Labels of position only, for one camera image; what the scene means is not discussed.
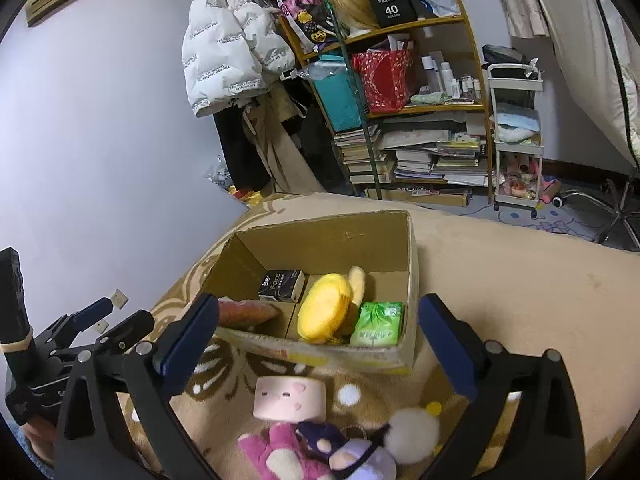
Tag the red gift bag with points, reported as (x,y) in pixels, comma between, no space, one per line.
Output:
(386,78)

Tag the person's left hand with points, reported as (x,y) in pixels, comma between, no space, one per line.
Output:
(41,435)

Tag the stack of books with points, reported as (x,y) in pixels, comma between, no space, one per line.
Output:
(437,147)

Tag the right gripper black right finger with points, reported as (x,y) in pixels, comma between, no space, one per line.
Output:
(545,440)

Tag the black Face tissue pack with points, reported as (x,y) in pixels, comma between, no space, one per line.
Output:
(282,286)

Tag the yellow plush toy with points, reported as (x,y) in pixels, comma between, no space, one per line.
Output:
(329,311)

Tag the white wall socket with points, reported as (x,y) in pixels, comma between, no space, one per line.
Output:
(100,326)
(119,299)

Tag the black box numbered 40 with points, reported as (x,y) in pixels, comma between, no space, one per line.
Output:
(393,12)

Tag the snack bags on floor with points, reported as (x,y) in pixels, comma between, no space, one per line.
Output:
(219,174)

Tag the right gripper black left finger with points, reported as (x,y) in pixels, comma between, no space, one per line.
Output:
(93,440)

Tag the white pompom keychain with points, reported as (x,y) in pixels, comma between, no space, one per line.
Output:
(412,434)

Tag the teal gift bag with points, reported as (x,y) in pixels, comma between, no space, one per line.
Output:
(338,101)

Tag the pink pig plush toy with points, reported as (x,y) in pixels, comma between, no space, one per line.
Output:
(284,401)

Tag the beige hanging coat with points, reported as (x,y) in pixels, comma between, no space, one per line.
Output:
(264,119)

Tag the cardboard box with yellow print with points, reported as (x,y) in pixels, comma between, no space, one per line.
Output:
(380,242)

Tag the green tissue pack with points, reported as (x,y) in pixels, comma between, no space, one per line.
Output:
(378,325)

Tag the white puffer jacket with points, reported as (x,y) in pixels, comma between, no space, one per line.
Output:
(231,52)

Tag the pink towel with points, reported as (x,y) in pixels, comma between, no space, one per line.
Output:
(244,313)

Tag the purple haired doll plush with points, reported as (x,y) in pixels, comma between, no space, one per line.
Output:
(348,458)

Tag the wooden shelf unit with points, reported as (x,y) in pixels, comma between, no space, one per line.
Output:
(325,34)

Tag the white rolling cart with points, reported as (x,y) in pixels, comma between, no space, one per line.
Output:
(517,135)

